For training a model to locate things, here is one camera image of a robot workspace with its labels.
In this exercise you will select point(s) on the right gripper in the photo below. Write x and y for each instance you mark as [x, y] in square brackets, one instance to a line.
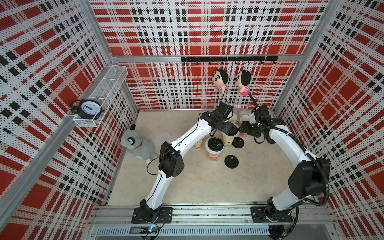
[245, 128]

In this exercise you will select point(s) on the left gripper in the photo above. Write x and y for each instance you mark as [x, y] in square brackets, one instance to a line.
[226, 129]

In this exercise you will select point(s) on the black lid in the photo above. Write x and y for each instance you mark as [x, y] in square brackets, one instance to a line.
[233, 130]
[231, 161]
[215, 142]
[238, 143]

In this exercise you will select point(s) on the paper milk tea cup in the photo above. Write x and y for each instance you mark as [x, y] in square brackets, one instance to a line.
[214, 156]
[227, 141]
[199, 144]

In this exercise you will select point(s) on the black lid front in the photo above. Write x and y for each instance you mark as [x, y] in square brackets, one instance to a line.
[231, 161]

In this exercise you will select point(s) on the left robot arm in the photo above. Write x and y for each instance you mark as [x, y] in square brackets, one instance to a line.
[171, 162]

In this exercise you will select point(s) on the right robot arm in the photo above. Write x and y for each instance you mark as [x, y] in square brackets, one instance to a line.
[309, 181]

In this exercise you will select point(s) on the small white clock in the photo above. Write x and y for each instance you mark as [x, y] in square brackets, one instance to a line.
[244, 113]

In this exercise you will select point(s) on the plush doll blue striped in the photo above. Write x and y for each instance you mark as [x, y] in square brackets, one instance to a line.
[220, 80]

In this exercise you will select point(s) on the plush doll pink striped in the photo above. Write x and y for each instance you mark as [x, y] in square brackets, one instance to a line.
[243, 79]

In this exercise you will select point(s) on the grey plush toy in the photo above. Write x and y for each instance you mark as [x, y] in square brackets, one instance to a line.
[136, 145]

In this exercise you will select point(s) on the black round alarm clock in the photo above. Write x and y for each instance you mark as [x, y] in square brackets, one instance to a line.
[86, 109]

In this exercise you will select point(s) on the black hook rail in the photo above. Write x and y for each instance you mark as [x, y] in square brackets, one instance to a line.
[223, 59]

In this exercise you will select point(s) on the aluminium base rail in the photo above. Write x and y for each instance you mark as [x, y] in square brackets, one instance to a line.
[212, 221]

